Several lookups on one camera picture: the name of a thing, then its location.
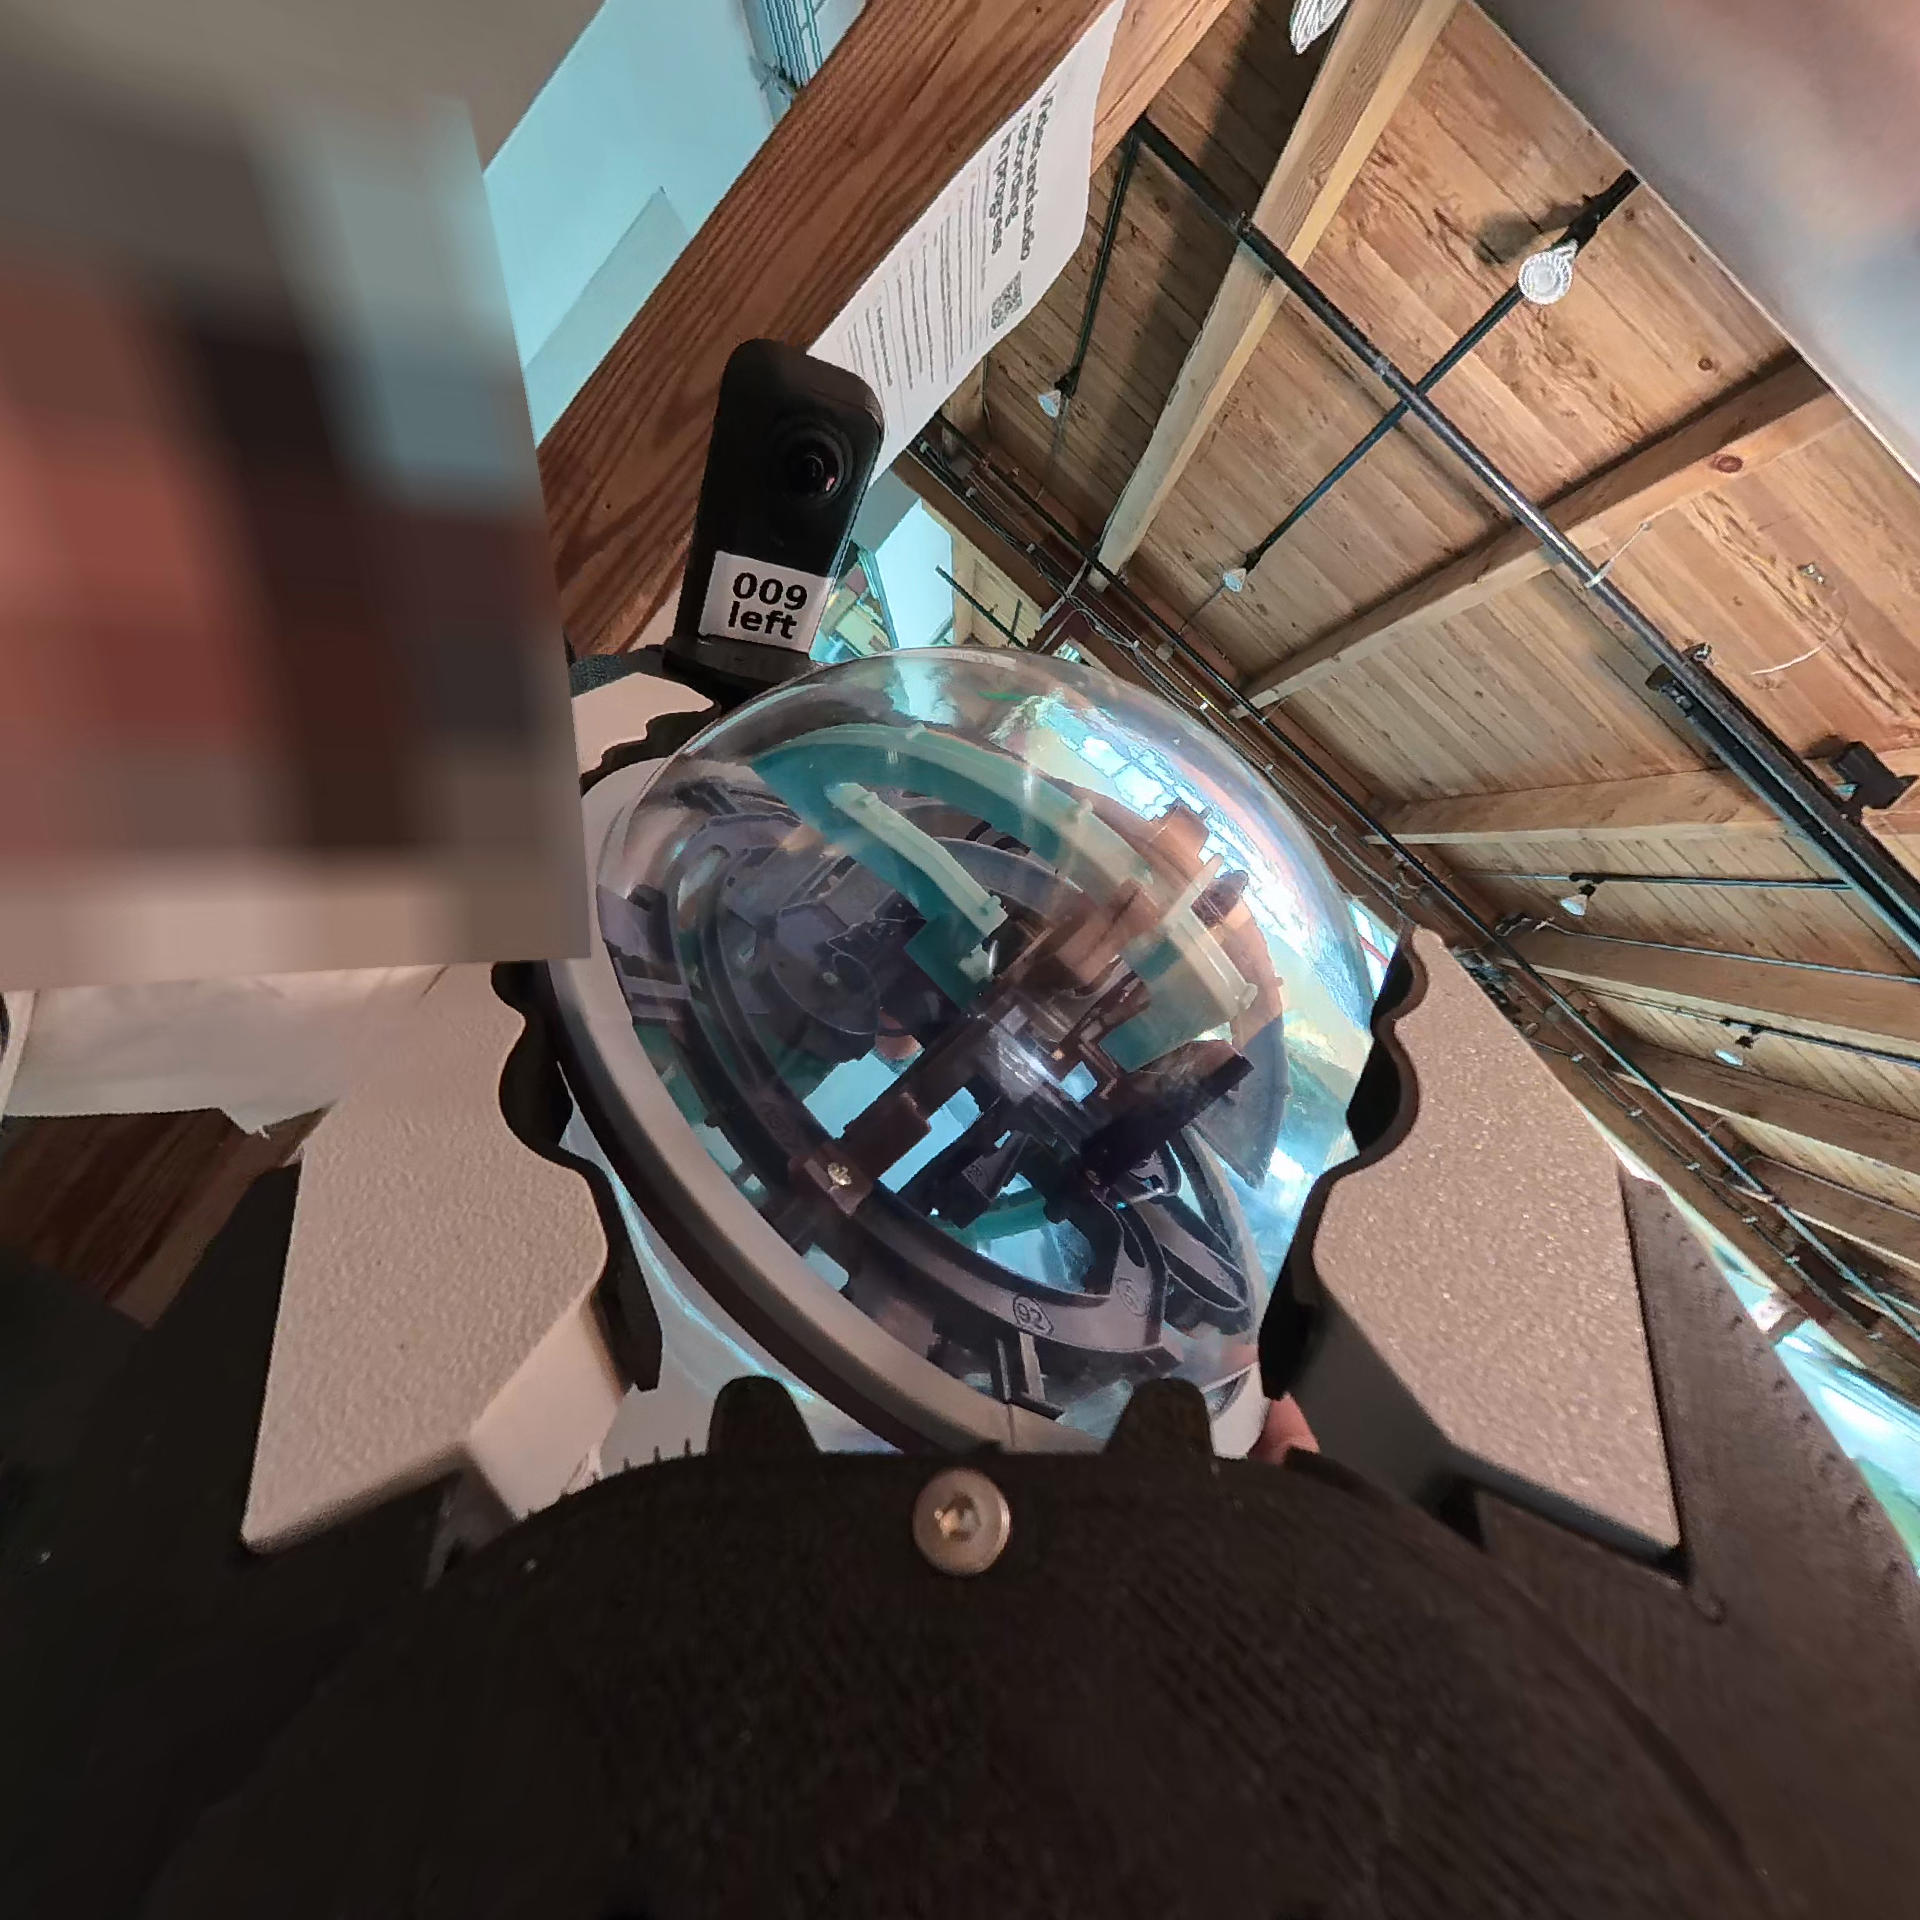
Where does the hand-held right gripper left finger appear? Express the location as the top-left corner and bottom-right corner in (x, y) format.
(241, 959), (666, 1554)

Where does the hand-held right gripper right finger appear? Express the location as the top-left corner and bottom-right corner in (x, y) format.
(1260, 927), (1682, 1558)

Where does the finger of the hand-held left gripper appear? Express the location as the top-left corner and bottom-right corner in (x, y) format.
(573, 672), (712, 797)

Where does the clear plastic maze ball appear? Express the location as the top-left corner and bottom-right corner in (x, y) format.
(546, 647), (1383, 1456)

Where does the white paper notice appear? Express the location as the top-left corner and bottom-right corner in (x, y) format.
(809, 0), (1127, 477)

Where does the black ceiling track rail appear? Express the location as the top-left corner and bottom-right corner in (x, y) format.
(1125, 118), (1920, 917)

